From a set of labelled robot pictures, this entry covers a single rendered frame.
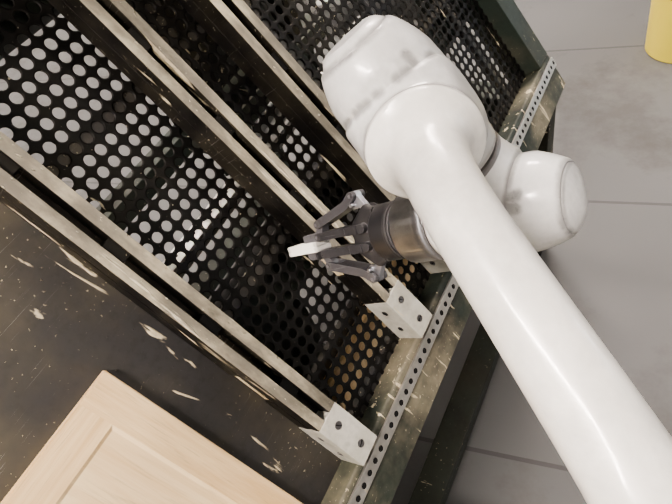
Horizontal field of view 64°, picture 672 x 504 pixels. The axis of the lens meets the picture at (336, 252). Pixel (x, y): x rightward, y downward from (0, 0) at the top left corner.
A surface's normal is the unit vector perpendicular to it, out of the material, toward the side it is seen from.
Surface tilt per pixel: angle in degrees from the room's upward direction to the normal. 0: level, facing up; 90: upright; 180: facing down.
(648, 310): 0
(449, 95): 46
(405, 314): 59
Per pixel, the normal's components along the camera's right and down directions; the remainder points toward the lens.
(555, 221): -0.19, 0.52
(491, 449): -0.25, -0.62
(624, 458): -0.37, -0.31
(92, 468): 0.61, -0.13
